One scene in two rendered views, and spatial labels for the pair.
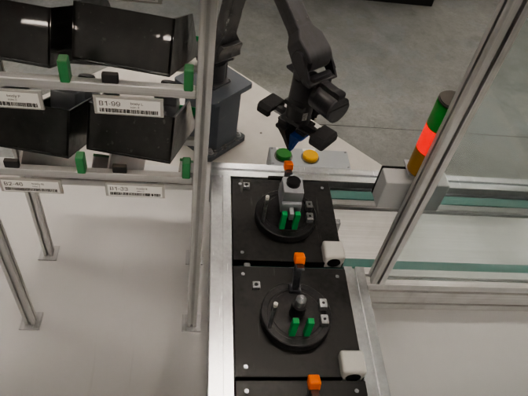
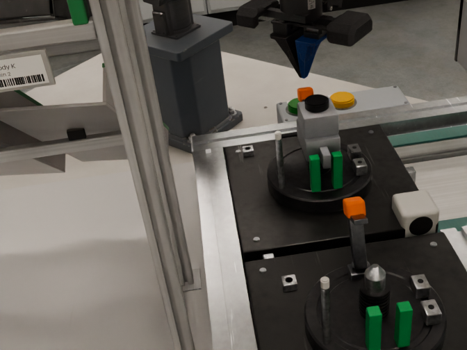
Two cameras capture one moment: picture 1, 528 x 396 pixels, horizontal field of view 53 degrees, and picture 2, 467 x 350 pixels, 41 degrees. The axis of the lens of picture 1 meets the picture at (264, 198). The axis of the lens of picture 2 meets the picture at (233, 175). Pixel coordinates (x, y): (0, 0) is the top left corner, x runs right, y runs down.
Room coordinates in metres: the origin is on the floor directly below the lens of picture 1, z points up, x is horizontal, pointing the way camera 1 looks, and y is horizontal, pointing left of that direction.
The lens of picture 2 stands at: (0.11, -0.05, 1.48)
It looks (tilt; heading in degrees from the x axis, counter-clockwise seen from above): 35 degrees down; 9
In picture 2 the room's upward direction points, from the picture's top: 7 degrees counter-clockwise
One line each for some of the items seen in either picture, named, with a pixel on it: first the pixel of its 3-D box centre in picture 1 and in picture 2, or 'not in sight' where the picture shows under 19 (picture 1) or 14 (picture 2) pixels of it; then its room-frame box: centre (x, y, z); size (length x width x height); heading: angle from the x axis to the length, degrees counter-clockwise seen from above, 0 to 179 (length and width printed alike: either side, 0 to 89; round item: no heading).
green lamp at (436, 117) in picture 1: (447, 115); not in sight; (0.72, -0.26, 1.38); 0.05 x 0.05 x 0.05
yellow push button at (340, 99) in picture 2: (309, 157); (342, 101); (1.02, -0.10, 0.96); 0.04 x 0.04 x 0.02
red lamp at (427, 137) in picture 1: (435, 137); not in sight; (0.72, -0.26, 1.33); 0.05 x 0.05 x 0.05
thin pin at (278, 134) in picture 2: (265, 209); (280, 160); (0.76, -0.01, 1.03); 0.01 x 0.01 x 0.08
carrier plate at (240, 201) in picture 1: (284, 220); (319, 185); (0.80, -0.06, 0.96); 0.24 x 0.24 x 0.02; 11
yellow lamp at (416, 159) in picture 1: (425, 159); not in sight; (0.72, -0.26, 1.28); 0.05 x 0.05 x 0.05
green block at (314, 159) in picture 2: (283, 220); (315, 173); (0.75, -0.05, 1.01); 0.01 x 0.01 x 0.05; 11
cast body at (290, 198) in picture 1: (291, 195); (319, 127); (0.79, -0.06, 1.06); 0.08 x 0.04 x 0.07; 11
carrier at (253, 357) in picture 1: (298, 307); (374, 294); (0.54, -0.10, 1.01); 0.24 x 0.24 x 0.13; 11
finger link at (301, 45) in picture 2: (298, 142); (313, 57); (0.92, -0.05, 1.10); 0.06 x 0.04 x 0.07; 148
